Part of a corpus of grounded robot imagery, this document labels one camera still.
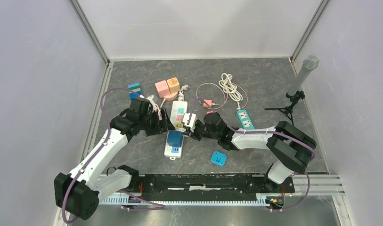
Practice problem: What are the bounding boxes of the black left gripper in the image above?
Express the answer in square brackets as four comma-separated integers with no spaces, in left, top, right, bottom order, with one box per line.
[139,107,175,137]

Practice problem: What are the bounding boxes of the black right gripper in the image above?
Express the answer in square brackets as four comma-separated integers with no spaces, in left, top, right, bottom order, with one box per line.
[184,120,220,141]

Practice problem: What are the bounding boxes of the orange usb charger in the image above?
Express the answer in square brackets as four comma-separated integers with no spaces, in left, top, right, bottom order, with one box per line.
[203,99,212,108]

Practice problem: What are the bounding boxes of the blue plug adapter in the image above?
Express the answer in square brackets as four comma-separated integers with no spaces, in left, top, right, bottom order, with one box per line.
[211,151,227,166]

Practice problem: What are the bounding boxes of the teal power strip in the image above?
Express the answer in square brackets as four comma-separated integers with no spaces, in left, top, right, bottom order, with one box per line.
[236,109,255,129]

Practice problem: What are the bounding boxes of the white long power strip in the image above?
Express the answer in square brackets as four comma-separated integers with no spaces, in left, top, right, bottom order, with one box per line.
[164,101,188,160]

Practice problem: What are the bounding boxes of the dark blue cube socket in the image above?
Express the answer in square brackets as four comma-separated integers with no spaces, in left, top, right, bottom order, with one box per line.
[167,130,183,147]

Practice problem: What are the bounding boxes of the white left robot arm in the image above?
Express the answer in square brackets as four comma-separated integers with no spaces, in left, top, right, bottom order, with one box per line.
[54,97,175,220]

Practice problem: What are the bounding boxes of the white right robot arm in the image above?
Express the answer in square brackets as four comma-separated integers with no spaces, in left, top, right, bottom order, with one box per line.
[182,112,317,192]

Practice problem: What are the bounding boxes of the pink cube socket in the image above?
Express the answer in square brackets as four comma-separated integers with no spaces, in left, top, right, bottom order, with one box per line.
[155,80,170,98]

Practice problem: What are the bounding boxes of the pink round socket base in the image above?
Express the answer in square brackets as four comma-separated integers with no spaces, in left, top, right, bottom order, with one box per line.
[163,92,178,101]

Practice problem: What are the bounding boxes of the orange cube socket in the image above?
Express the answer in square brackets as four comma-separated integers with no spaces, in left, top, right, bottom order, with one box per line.
[166,77,180,93]

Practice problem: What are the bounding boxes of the blue green striped block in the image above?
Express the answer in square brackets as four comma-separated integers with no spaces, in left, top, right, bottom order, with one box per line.
[128,83,143,100]

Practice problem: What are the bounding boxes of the black microphone tripod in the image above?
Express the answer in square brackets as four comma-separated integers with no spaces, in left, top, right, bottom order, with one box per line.
[264,90,305,125]

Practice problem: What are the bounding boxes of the grey microphone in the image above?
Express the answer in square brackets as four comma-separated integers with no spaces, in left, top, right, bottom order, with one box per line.
[286,55,320,97]

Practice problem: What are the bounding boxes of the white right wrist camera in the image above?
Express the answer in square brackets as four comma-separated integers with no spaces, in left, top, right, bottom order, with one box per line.
[182,113,197,130]

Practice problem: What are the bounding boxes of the pink lightning charging cable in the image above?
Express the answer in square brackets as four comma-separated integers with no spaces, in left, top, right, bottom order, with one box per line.
[196,82,249,110]

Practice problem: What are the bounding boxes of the white power strip cable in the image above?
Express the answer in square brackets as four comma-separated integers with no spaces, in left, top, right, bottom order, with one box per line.
[218,73,244,110]

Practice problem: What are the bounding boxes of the white long strip cable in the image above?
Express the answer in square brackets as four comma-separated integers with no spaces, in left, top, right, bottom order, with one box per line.
[177,84,189,102]

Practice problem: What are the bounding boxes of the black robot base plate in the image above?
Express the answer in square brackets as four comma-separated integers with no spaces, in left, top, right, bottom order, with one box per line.
[125,173,295,202]

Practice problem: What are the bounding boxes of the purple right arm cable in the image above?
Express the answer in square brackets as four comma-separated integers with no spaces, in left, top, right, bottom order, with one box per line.
[188,98,317,213]

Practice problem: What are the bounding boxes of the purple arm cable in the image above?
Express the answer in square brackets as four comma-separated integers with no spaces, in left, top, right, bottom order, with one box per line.
[61,88,165,225]
[188,98,317,213]

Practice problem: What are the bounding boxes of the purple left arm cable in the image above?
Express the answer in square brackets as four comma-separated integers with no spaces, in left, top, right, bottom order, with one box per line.
[61,88,165,225]

